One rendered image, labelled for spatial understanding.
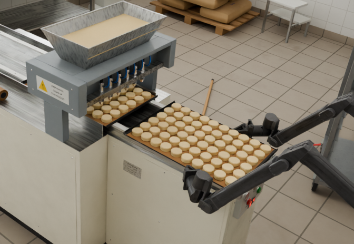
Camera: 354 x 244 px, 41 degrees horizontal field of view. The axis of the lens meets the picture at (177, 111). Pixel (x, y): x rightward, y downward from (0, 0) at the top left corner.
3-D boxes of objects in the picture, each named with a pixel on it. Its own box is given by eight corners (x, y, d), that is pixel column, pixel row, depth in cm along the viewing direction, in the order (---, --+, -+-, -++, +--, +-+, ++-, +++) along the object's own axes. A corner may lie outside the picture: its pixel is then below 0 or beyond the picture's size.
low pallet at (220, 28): (148, 10, 614) (149, 2, 608) (183, -3, 672) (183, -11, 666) (229, 38, 562) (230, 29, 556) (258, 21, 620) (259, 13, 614)
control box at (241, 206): (231, 216, 209) (236, 192, 201) (255, 188, 226) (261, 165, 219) (238, 220, 207) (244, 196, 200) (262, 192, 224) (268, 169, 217)
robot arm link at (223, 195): (291, 170, 158) (300, 157, 167) (281, 156, 159) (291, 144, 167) (205, 218, 183) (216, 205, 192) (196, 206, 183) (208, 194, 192)
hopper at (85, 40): (41, 57, 216) (40, 28, 208) (121, 25, 256) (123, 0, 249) (88, 78, 203) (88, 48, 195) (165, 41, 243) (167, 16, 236)
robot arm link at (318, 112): (336, 117, 194) (348, 106, 200) (328, 106, 194) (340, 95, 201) (272, 151, 229) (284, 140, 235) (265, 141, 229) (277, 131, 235)
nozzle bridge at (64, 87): (29, 124, 229) (24, 61, 211) (126, 74, 281) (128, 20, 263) (79, 152, 214) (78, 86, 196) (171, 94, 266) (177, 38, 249)
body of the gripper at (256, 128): (246, 118, 231) (261, 118, 232) (243, 135, 236) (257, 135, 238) (250, 126, 226) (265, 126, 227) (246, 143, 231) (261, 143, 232)
